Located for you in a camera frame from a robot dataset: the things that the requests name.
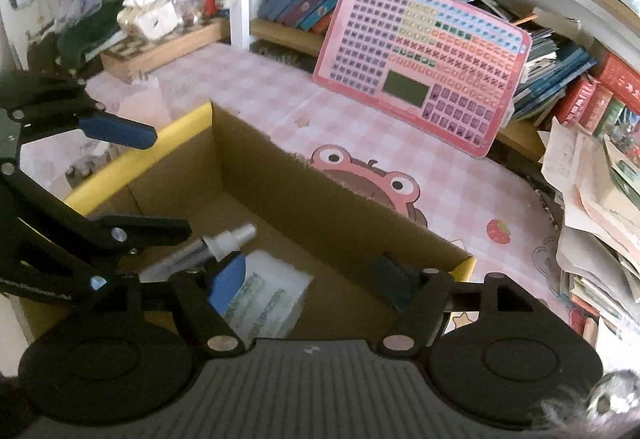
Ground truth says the pink checked tablecloth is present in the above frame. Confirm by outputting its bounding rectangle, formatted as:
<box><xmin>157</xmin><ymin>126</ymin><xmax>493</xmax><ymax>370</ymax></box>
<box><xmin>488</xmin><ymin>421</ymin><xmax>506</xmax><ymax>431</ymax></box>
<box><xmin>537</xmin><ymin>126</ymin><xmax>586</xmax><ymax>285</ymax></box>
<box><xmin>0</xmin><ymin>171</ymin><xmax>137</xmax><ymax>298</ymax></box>
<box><xmin>19</xmin><ymin>40</ymin><xmax>572</xmax><ymax>335</ymax></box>

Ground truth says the silver spray bottle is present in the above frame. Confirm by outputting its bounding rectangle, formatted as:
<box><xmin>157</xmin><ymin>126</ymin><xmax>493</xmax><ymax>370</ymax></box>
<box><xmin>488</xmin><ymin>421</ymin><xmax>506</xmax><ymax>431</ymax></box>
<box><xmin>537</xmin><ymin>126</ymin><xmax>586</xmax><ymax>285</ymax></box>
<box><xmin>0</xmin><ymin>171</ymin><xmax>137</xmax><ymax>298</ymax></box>
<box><xmin>139</xmin><ymin>223</ymin><xmax>257</xmax><ymax>283</ymax></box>

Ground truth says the yellow cardboard box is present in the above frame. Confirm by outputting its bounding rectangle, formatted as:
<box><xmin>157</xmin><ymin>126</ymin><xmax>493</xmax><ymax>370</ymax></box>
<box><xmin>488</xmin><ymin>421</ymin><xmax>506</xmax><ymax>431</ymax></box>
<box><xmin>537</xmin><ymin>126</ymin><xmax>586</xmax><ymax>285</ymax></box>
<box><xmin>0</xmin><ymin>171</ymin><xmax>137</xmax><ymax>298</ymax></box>
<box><xmin>8</xmin><ymin>99</ymin><xmax>478</xmax><ymax>345</ymax></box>

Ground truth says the clear tape roll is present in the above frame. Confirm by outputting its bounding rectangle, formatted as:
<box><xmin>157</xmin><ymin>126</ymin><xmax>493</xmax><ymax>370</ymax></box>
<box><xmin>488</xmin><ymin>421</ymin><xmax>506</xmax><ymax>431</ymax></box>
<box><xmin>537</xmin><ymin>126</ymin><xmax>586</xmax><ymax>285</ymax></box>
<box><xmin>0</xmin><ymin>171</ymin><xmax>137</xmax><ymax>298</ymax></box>
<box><xmin>224</xmin><ymin>249</ymin><xmax>314</xmax><ymax>346</ymax></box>

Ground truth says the pile of dark clothes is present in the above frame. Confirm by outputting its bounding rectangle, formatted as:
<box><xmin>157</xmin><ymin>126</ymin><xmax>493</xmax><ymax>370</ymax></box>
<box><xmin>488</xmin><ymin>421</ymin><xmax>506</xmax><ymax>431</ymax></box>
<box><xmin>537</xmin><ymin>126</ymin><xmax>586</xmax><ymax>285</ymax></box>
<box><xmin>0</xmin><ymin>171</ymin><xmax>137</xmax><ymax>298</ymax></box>
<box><xmin>27</xmin><ymin>0</ymin><xmax>124</xmax><ymax>78</ymax></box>

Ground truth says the floral tissue pack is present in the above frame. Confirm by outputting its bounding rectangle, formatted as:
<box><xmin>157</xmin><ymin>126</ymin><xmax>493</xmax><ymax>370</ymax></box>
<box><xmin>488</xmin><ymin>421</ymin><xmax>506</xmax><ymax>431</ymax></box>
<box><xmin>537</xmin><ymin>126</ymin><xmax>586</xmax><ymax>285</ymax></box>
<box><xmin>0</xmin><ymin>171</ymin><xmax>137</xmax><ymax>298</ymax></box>
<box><xmin>116</xmin><ymin>0</ymin><xmax>181</xmax><ymax>42</ymax></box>

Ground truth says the pink keyboard learning toy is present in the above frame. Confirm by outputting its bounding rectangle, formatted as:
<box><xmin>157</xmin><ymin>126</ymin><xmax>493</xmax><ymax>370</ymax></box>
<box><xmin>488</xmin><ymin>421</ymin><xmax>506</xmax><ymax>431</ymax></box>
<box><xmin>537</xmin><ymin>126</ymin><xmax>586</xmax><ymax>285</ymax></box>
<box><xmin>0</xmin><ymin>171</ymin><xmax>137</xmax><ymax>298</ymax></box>
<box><xmin>314</xmin><ymin>0</ymin><xmax>532</xmax><ymax>158</ymax></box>

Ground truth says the stack of papers and books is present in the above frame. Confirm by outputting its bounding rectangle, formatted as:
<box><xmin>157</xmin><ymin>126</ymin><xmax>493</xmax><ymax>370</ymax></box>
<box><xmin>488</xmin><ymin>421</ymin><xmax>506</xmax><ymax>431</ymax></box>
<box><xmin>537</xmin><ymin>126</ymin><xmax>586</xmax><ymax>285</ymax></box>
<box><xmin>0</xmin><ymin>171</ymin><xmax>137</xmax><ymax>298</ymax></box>
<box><xmin>541</xmin><ymin>121</ymin><xmax>639</xmax><ymax>327</ymax></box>

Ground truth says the wooden chessboard box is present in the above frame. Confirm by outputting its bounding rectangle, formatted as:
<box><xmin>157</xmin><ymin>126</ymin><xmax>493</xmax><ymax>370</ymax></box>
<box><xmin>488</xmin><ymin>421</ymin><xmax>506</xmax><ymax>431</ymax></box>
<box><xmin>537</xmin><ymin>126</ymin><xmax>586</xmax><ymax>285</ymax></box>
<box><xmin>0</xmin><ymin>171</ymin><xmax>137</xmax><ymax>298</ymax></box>
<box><xmin>100</xmin><ymin>18</ymin><xmax>230</xmax><ymax>83</ymax></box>

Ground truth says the red dictionary book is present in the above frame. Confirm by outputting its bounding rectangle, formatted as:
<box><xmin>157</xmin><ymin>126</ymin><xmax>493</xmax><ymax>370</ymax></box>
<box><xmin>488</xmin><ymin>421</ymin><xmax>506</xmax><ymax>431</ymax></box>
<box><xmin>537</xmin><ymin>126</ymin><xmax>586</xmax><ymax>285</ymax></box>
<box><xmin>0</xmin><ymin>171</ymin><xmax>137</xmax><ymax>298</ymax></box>
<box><xmin>596</xmin><ymin>52</ymin><xmax>640</xmax><ymax>114</ymax></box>

